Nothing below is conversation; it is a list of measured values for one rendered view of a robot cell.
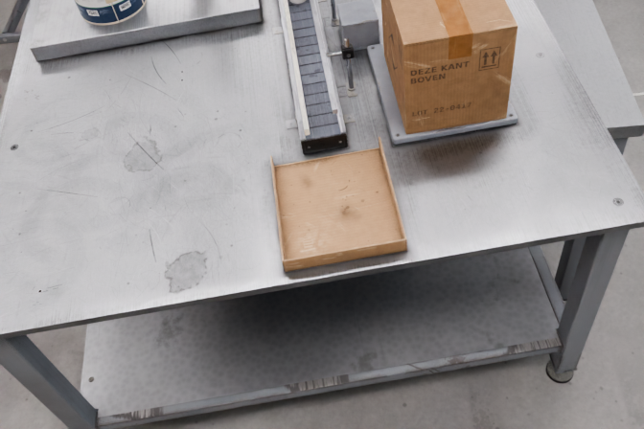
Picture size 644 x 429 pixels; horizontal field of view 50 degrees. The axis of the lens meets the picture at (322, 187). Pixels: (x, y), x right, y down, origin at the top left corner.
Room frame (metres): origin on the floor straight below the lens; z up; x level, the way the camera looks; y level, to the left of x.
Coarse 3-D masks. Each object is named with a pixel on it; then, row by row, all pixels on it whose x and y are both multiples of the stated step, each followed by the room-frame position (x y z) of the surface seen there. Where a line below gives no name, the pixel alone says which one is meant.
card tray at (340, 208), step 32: (320, 160) 1.10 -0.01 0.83; (352, 160) 1.08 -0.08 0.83; (384, 160) 1.03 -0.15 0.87; (288, 192) 1.02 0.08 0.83; (320, 192) 1.00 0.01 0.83; (352, 192) 0.99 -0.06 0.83; (384, 192) 0.97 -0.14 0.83; (288, 224) 0.93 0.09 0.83; (320, 224) 0.91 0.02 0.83; (352, 224) 0.90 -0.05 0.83; (384, 224) 0.88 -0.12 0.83; (288, 256) 0.85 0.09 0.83; (320, 256) 0.81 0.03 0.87; (352, 256) 0.81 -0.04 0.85
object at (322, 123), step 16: (288, 0) 1.69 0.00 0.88; (304, 16) 1.60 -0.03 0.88; (304, 32) 1.53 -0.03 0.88; (304, 48) 1.47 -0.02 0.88; (304, 64) 1.40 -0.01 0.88; (320, 64) 1.39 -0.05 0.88; (304, 80) 1.34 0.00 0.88; (320, 80) 1.33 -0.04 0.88; (304, 96) 1.28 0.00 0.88; (320, 96) 1.27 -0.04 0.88; (320, 112) 1.21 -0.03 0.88; (320, 128) 1.16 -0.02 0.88; (336, 128) 1.15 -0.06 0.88
